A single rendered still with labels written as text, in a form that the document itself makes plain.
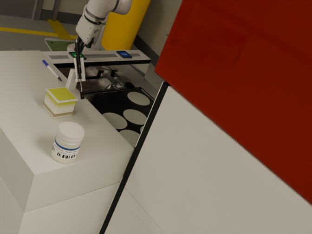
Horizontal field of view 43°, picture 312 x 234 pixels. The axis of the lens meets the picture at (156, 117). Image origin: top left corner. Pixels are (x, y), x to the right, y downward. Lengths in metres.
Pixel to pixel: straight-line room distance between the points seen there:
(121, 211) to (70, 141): 0.41
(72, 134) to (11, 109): 0.27
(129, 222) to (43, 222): 0.29
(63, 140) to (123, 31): 3.11
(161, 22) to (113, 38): 0.57
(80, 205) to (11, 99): 0.40
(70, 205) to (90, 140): 0.21
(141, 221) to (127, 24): 3.00
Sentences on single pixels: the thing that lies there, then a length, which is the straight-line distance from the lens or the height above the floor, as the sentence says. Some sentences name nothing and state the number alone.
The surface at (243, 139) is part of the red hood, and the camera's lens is 0.99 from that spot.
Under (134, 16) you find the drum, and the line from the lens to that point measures 4.08.
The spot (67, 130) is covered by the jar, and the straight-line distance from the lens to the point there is 1.07.
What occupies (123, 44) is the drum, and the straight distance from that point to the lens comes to 4.19.
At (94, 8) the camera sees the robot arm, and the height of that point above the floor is 1.20.
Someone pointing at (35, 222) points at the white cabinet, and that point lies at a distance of 1.23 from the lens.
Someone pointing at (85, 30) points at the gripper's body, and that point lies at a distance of 1.62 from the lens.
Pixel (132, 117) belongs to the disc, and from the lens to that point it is 1.53.
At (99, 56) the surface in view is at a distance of 1.78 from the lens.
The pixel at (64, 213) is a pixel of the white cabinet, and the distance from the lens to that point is 1.28.
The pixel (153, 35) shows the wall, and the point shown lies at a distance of 4.45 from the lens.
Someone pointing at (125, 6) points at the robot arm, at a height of 1.24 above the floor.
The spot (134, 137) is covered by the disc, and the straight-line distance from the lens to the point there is 1.43.
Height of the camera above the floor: 1.68
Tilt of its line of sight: 29 degrees down
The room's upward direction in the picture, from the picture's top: 24 degrees clockwise
